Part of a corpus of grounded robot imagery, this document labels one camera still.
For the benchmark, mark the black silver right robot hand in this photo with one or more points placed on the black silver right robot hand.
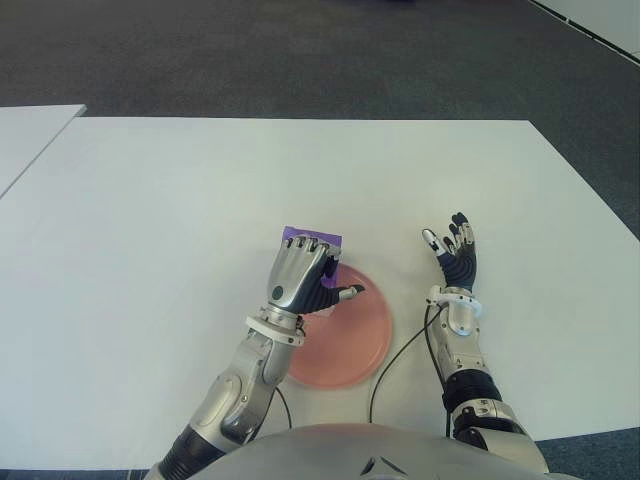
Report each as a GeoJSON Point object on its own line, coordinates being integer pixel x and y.
{"type": "Point", "coordinates": [457, 267]}

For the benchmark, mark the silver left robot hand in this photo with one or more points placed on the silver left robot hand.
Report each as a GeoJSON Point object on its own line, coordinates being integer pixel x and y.
{"type": "Point", "coordinates": [292, 272]}

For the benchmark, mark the purple white tissue pack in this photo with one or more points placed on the purple white tissue pack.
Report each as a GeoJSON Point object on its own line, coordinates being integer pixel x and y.
{"type": "Point", "coordinates": [312, 231]}

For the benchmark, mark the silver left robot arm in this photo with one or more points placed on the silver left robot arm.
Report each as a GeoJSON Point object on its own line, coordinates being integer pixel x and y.
{"type": "Point", "coordinates": [240, 390]}

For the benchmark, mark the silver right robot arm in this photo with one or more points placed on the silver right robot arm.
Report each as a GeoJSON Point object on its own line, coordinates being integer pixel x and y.
{"type": "Point", "coordinates": [467, 360]}

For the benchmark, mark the pink round plate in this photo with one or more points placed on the pink round plate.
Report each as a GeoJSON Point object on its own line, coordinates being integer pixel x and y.
{"type": "Point", "coordinates": [350, 340]}

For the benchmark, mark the grey robot torso shell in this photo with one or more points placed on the grey robot torso shell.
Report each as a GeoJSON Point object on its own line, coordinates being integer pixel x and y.
{"type": "Point", "coordinates": [350, 452]}

